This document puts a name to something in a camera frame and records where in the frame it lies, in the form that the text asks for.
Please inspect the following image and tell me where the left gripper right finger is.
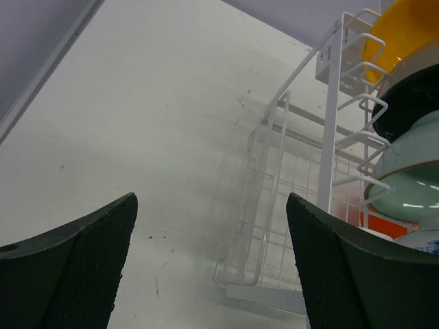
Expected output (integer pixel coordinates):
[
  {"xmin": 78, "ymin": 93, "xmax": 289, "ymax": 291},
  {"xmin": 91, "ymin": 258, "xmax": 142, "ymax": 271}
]
[{"xmin": 286, "ymin": 193, "xmax": 438, "ymax": 328}]

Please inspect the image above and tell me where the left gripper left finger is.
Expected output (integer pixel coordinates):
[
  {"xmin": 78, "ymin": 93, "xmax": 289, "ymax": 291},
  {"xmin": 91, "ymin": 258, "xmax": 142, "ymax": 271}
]
[{"xmin": 1, "ymin": 193, "xmax": 138, "ymax": 328}]

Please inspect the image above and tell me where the blue white patterned bowl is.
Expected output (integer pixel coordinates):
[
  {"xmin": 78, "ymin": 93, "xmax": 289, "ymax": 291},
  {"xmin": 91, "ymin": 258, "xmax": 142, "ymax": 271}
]
[{"xmin": 361, "ymin": 228, "xmax": 438, "ymax": 255}]

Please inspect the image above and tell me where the mint green bowl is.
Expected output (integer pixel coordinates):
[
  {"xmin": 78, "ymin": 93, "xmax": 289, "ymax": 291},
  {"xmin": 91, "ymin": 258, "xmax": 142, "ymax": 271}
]
[{"xmin": 364, "ymin": 111, "xmax": 438, "ymax": 224}]

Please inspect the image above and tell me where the orange cup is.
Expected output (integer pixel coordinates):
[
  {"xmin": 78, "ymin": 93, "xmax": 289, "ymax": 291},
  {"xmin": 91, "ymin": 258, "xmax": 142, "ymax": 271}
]
[{"xmin": 334, "ymin": 195, "xmax": 421, "ymax": 241}]

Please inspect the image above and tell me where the black bowl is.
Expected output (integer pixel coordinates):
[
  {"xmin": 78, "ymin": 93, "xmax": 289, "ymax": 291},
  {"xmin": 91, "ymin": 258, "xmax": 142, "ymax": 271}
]
[{"xmin": 372, "ymin": 64, "xmax": 438, "ymax": 143}]

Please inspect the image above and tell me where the yellow bowl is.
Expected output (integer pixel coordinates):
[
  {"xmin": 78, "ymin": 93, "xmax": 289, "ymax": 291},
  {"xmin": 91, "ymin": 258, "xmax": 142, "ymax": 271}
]
[{"xmin": 362, "ymin": 0, "xmax": 438, "ymax": 73}]

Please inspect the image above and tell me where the white wire dish rack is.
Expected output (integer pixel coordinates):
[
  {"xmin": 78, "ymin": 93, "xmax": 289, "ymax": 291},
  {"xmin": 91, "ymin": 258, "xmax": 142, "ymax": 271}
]
[{"xmin": 214, "ymin": 1, "xmax": 390, "ymax": 314}]

